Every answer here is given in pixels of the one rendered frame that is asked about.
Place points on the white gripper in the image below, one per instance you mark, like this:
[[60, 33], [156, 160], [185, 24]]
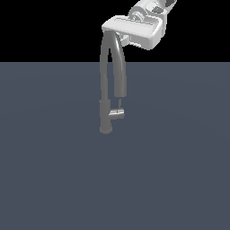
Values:
[[140, 28]]

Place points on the grey gooseneck faucet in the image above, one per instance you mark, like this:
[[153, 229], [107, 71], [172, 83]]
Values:
[[104, 90]]

